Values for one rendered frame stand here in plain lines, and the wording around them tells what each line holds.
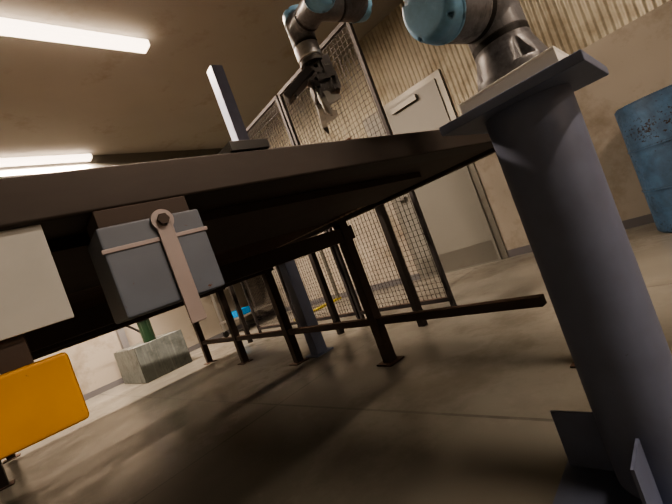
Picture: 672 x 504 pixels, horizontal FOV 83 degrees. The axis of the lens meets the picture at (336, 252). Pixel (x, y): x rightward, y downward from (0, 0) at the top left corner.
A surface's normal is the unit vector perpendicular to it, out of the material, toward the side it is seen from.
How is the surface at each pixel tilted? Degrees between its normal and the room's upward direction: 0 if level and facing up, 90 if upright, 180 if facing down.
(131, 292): 90
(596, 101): 90
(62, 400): 90
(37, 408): 90
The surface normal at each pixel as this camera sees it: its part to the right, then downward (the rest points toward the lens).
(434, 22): -0.75, 0.41
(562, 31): -0.66, 0.24
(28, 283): 0.60, -0.22
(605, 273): -0.22, 0.07
